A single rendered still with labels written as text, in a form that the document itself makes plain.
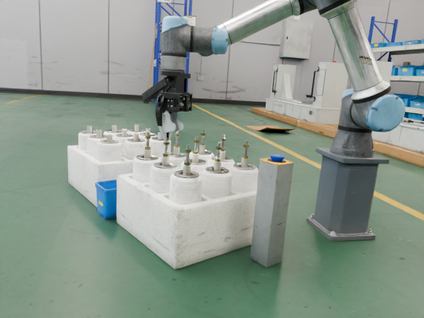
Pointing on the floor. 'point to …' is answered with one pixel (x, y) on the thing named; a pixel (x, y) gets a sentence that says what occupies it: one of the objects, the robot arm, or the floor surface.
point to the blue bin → (106, 199)
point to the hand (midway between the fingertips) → (164, 136)
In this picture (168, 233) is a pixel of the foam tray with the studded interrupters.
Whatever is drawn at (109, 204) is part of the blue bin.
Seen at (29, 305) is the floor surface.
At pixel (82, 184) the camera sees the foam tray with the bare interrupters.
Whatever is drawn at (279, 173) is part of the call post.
